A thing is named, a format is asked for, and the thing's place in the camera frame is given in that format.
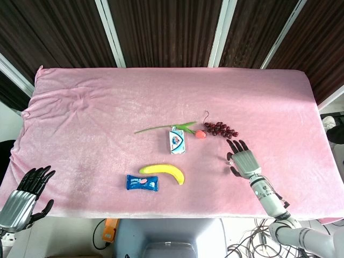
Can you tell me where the tangle of black cables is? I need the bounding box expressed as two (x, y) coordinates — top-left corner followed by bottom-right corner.
(227, 217), (307, 258)

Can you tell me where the white blue soap box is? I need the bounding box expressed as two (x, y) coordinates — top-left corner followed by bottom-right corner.
(168, 128), (187, 155)

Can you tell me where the blue snack packet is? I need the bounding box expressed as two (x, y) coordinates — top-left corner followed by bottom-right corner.
(126, 174), (160, 192)

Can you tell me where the yellow banana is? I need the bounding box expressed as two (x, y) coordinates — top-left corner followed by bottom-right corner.
(139, 163), (185, 186)

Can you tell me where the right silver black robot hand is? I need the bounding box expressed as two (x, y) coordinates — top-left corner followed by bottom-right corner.
(226, 139), (262, 179)

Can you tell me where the pink tulip with green stem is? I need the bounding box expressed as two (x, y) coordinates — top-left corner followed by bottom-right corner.
(134, 121), (207, 140)

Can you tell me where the pink tablecloth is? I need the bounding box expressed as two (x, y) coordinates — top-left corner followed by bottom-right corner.
(0, 65), (344, 225)

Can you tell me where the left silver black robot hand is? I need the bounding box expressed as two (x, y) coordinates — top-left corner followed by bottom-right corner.
(0, 165), (56, 233)

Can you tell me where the dark red grape bunch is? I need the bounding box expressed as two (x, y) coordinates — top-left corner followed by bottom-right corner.
(202, 110), (240, 139)

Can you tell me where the white sneaker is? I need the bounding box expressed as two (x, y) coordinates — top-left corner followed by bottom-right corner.
(321, 115), (336, 130)

